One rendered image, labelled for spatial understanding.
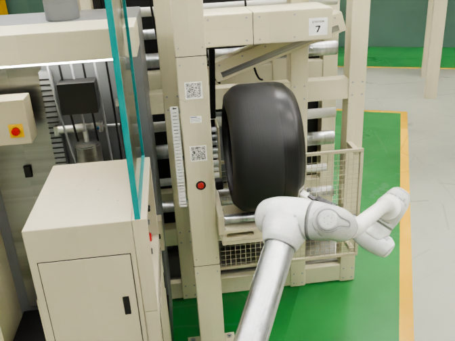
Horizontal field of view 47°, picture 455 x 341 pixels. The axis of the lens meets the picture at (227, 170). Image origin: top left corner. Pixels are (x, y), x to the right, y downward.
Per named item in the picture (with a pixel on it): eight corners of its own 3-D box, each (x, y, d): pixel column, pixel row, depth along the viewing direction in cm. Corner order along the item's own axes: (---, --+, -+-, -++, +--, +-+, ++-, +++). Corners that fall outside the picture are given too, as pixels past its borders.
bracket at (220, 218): (219, 235, 238) (217, 216, 234) (210, 197, 274) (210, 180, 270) (226, 235, 238) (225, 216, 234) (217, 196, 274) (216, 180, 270)
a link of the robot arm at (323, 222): (361, 209, 173) (321, 204, 179) (348, 201, 157) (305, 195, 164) (355, 247, 171) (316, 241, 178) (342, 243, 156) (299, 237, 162)
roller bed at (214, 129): (185, 183, 281) (181, 130, 269) (184, 172, 294) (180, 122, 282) (222, 178, 282) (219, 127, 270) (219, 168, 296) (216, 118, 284)
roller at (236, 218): (223, 226, 242) (223, 221, 238) (221, 218, 245) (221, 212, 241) (296, 218, 245) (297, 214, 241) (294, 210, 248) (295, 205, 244)
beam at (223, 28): (204, 49, 240) (202, 15, 234) (200, 39, 263) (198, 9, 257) (332, 39, 246) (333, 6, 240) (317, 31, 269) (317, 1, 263)
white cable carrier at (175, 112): (179, 207, 244) (170, 109, 224) (179, 202, 248) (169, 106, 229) (189, 206, 244) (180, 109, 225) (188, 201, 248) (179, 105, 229)
